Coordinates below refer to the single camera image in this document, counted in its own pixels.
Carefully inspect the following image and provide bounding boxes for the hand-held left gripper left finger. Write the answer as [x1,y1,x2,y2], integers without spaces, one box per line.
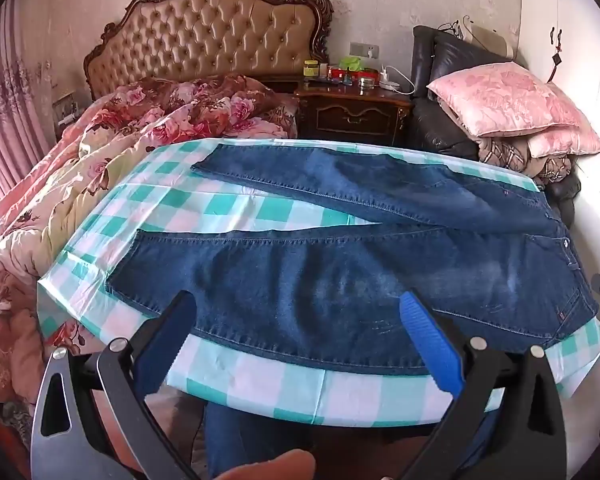
[30,290,201,480]

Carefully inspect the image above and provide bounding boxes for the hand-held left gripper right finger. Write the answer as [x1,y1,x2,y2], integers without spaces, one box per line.
[399,290,568,480]

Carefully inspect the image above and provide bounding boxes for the blue denim pants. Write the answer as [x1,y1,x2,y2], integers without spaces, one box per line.
[105,142,600,376]

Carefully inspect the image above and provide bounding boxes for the person's left hand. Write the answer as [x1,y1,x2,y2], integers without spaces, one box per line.
[215,449,316,480]

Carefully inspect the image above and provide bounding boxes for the green white checked tablecloth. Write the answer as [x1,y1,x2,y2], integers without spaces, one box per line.
[37,139,600,428]

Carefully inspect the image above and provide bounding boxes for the person's legs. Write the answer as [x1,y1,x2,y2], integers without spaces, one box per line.
[202,402,501,480]

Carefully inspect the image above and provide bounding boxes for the small pink floral pillow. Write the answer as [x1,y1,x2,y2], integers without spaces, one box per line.
[527,125,600,158]

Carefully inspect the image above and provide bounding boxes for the brown patterned folded blanket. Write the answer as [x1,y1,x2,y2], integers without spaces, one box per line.
[477,135,573,186]

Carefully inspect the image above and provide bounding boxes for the pink floral quilt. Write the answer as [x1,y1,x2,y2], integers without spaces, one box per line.
[0,74,301,406]

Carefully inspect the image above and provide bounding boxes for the black leather armchair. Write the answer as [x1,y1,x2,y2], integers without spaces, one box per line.
[410,25,581,228]

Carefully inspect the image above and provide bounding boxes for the large pink floral pillow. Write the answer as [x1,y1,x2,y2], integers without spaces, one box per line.
[426,61,588,141]

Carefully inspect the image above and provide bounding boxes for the red tassel ornament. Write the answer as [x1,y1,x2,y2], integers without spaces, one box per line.
[547,30,564,83]

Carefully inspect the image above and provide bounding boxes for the dark wooden nightstand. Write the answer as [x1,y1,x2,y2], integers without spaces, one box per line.
[294,80,415,142]

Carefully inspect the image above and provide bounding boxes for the white power strip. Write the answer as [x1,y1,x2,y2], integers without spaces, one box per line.
[378,66,402,92]

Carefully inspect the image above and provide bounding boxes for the pink curtain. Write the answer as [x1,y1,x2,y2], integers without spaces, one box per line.
[0,0,56,211]

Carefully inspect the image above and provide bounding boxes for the white wardrobe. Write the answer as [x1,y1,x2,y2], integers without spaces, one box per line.
[517,0,600,281]

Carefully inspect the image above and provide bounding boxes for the tufted leather carved headboard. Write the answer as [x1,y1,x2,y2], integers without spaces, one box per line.
[83,0,335,102]

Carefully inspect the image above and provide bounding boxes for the black wire clothes hanger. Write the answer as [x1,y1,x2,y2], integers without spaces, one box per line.
[437,19,477,42]

